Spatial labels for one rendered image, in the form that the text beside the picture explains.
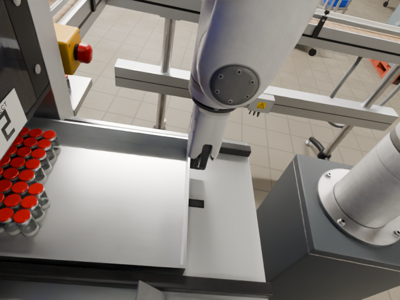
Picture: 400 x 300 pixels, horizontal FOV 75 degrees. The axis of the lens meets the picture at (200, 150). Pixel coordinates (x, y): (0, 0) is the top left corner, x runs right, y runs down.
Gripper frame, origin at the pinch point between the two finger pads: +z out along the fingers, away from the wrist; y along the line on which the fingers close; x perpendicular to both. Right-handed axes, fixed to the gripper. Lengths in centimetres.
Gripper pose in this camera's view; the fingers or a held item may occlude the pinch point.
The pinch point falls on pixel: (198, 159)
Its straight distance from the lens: 49.9
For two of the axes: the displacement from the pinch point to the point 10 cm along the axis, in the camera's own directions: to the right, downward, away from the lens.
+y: -0.2, 7.4, -6.7
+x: 9.9, 1.3, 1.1
